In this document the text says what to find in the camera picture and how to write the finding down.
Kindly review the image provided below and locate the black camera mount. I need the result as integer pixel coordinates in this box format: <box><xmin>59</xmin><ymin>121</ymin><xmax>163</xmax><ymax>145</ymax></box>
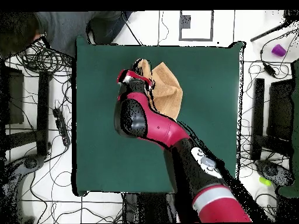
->
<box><xmin>254</xmin><ymin>159</ymin><xmax>294</xmax><ymax>187</ymax></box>
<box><xmin>0</xmin><ymin>153</ymin><xmax>46</xmax><ymax>222</ymax></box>

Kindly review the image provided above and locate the black stand bar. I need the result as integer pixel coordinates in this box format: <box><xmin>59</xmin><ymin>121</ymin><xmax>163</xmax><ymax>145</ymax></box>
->
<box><xmin>250</xmin><ymin>78</ymin><xmax>265</xmax><ymax>161</ymax></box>
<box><xmin>36</xmin><ymin>70</ymin><xmax>51</xmax><ymax>156</ymax></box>

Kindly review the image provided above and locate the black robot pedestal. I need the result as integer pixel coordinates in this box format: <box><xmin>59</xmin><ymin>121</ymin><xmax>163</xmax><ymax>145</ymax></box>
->
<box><xmin>121</xmin><ymin>192</ymin><xmax>179</xmax><ymax>223</ymax></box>

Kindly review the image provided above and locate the black power adapter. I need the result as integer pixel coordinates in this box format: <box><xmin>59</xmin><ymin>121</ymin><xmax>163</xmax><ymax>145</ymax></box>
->
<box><xmin>262</xmin><ymin>61</ymin><xmax>278</xmax><ymax>78</ymax></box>

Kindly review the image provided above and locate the black power strip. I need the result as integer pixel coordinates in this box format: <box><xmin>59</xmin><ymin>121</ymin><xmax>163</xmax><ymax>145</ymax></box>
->
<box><xmin>53</xmin><ymin>107</ymin><xmax>71</xmax><ymax>147</ymax></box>

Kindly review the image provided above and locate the black panel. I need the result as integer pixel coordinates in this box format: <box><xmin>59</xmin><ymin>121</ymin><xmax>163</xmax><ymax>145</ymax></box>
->
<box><xmin>0</xmin><ymin>66</ymin><xmax>25</xmax><ymax>125</ymax></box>
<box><xmin>266</xmin><ymin>78</ymin><xmax>295</xmax><ymax>142</ymax></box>

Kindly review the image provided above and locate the black square floor frame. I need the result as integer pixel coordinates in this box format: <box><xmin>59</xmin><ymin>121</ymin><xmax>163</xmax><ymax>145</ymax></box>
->
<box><xmin>179</xmin><ymin>10</ymin><xmax>214</xmax><ymax>42</ymax></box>

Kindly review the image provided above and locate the orange terry towel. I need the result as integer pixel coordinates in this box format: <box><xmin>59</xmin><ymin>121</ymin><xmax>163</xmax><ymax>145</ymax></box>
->
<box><xmin>134</xmin><ymin>58</ymin><xmax>184</xmax><ymax>121</ymax></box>

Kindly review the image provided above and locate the black cable tangle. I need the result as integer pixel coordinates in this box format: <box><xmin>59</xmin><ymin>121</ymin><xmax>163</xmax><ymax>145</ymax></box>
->
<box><xmin>9</xmin><ymin>40</ymin><xmax>73</xmax><ymax>75</ymax></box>

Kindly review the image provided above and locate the purple cup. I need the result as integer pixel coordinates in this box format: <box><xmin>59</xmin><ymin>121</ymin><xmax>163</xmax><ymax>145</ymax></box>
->
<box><xmin>271</xmin><ymin>44</ymin><xmax>287</xmax><ymax>58</ymax></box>

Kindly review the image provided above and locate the dark green table cloth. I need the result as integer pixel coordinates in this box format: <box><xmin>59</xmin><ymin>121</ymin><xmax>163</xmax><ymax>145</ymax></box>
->
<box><xmin>71</xmin><ymin>36</ymin><xmax>246</xmax><ymax>197</ymax></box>

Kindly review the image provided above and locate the person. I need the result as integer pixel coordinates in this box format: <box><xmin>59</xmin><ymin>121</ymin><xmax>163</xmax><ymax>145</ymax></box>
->
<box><xmin>0</xmin><ymin>10</ymin><xmax>134</xmax><ymax>58</ymax></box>

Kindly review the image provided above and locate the lime green object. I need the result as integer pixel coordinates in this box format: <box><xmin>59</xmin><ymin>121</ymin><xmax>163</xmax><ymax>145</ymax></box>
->
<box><xmin>258</xmin><ymin>176</ymin><xmax>273</xmax><ymax>187</ymax></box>

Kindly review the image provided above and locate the black rod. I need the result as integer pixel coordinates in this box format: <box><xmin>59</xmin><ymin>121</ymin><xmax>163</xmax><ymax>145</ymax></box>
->
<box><xmin>249</xmin><ymin>18</ymin><xmax>295</xmax><ymax>43</ymax></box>

